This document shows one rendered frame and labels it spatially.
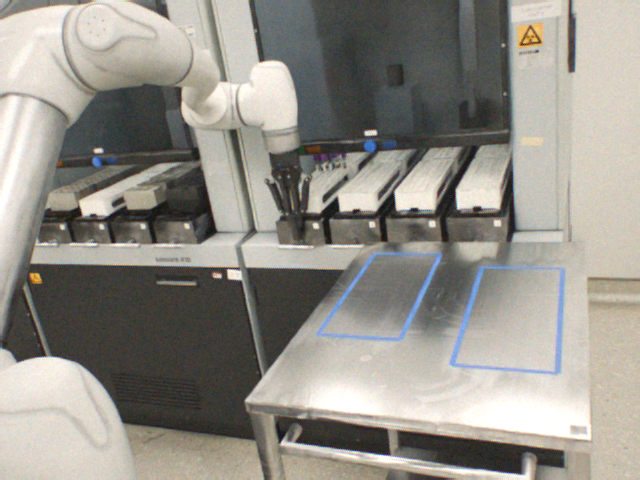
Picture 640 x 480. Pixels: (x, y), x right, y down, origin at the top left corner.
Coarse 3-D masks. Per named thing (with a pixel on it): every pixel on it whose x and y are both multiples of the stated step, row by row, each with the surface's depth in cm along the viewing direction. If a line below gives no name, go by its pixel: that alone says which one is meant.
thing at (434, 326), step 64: (384, 256) 130; (448, 256) 126; (512, 256) 121; (576, 256) 117; (320, 320) 108; (384, 320) 105; (448, 320) 102; (512, 320) 99; (576, 320) 96; (320, 384) 90; (384, 384) 87; (448, 384) 85; (512, 384) 83; (576, 384) 82; (320, 448) 82; (576, 448) 73
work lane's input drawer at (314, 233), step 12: (336, 204) 175; (312, 216) 164; (324, 216) 166; (288, 228) 167; (312, 228) 164; (324, 228) 164; (288, 240) 168; (300, 240) 166; (312, 240) 166; (324, 240) 164
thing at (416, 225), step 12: (468, 156) 197; (456, 180) 177; (444, 204) 161; (396, 216) 156; (408, 216) 154; (420, 216) 153; (432, 216) 152; (444, 216) 157; (396, 228) 156; (408, 228) 155; (420, 228) 154; (432, 228) 153; (444, 228) 157; (396, 240) 157; (408, 240) 156; (420, 240) 155; (432, 240) 154
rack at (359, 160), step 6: (348, 156) 201; (354, 156) 200; (360, 156) 198; (366, 156) 201; (372, 156) 212; (348, 162) 193; (354, 162) 192; (360, 162) 213; (366, 162) 212; (354, 168) 192; (360, 168) 206; (354, 174) 192
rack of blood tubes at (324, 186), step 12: (348, 168) 186; (312, 180) 179; (324, 180) 178; (336, 180) 177; (348, 180) 187; (300, 192) 169; (312, 192) 167; (324, 192) 169; (336, 192) 177; (312, 204) 165; (324, 204) 169
